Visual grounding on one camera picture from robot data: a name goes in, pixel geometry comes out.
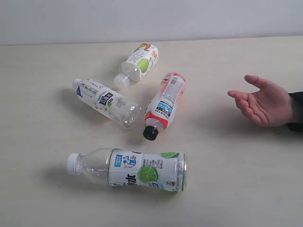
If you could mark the person's open hand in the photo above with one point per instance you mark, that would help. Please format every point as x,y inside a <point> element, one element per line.
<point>271,106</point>

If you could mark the pink label black-cap bottle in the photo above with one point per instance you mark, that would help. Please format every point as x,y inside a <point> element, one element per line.
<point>161,110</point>

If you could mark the lime label clear bottle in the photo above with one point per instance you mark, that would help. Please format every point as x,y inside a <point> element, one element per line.
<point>118,167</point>

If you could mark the white blue label bottle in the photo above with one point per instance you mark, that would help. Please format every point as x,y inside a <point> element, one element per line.
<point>107,102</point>

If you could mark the black sleeved forearm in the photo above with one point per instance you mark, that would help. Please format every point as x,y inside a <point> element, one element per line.
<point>296,124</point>

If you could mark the green apple label bottle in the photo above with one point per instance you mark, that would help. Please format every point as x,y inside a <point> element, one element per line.
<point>137,65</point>

